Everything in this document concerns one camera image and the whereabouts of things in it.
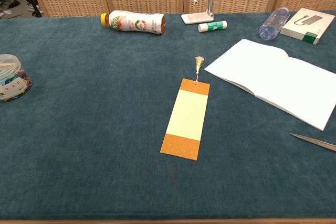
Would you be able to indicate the open white notebook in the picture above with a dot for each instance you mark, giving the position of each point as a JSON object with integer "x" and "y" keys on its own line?
{"x": 262, "y": 77}

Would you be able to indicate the tea bottle with yellow cap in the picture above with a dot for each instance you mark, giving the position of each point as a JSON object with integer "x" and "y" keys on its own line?
{"x": 131, "y": 23}

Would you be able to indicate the white USB hub box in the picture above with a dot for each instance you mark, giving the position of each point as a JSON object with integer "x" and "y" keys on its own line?
{"x": 304, "y": 28}

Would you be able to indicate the orange and cream tasselled bookmark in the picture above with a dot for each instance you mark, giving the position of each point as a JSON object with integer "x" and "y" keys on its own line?
{"x": 187, "y": 108}

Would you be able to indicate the teal table cloth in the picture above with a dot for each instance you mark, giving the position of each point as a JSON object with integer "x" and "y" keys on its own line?
{"x": 92, "y": 129}

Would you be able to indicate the white folding phone stand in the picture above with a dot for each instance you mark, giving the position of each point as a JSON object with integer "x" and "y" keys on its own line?
{"x": 193, "y": 19}

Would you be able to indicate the green and white glue stick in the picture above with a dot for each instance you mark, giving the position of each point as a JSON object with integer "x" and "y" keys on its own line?
{"x": 212, "y": 26}

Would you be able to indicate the clear jar of colourful clips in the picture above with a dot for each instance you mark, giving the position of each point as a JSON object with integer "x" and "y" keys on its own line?
{"x": 13, "y": 82}

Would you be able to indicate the clear plastic water bottle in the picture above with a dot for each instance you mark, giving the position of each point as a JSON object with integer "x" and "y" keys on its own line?
{"x": 273, "y": 24}

